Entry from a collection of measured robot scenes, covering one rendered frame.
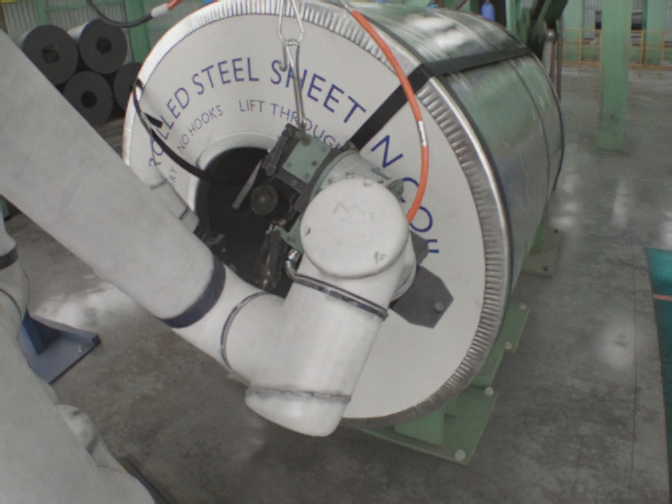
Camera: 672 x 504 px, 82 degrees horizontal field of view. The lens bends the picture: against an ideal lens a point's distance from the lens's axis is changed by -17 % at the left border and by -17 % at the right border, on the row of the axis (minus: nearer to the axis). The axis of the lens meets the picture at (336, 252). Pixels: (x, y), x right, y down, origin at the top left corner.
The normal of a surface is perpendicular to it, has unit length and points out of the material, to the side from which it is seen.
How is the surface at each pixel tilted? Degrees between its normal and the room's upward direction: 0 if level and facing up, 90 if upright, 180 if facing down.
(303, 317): 46
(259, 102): 90
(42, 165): 95
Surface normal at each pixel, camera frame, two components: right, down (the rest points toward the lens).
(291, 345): -0.43, -0.32
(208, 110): -0.51, 0.42
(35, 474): 0.99, -0.08
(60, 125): 0.90, -0.15
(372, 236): -0.17, -0.28
